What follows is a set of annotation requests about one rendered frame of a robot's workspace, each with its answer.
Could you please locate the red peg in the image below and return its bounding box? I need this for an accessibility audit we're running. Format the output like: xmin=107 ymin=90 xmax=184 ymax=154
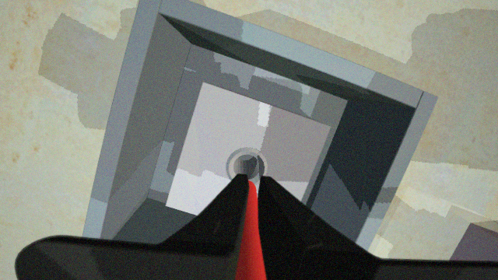
xmin=235 ymin=181 xmax=266 ymax=280

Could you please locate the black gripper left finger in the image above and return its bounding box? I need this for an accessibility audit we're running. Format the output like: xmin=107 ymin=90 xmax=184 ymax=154
xmin=15 ymin=173 xmax=249 ymax=280

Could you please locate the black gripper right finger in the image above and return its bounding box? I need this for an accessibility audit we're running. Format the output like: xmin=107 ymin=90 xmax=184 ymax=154
xmin=258 ymin=176 xmax=498 ymax=280

